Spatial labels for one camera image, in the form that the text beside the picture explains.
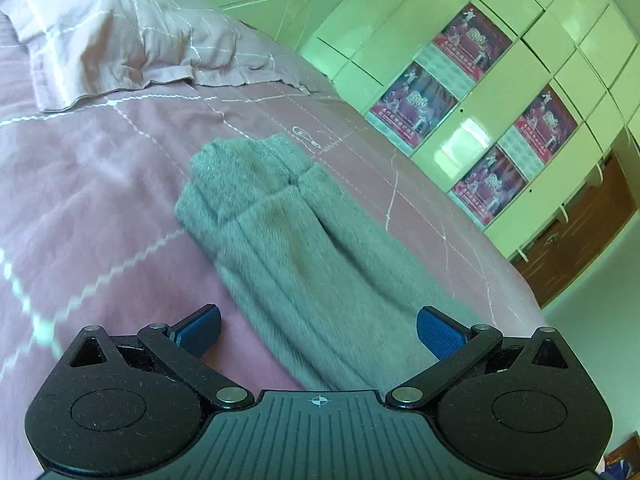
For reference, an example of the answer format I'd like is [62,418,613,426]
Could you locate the grey towel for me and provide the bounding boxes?
[174,133,482,392]

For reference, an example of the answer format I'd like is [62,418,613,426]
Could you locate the red wall poster with calendar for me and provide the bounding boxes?
[514,84,582,164]
[369,61,459,155]
[451,146,530,227]
[433,3,513,82]

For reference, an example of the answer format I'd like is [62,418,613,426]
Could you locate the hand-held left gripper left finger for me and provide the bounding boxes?
[59,303,254,412]

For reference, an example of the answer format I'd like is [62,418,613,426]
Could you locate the pink checked pillow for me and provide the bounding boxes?
[0,0,347,112]

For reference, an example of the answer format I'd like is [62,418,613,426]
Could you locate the bed with pink checked sheet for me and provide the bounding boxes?
[0,10,551,480]

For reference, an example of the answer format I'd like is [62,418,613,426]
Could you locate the brown wooden door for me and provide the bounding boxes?
[509,152,639,311]

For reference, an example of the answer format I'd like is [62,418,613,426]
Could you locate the white glossy wardrobe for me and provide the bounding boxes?
[299,0,640,262]

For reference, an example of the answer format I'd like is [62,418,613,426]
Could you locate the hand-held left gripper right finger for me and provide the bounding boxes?
[384,305,584,410]

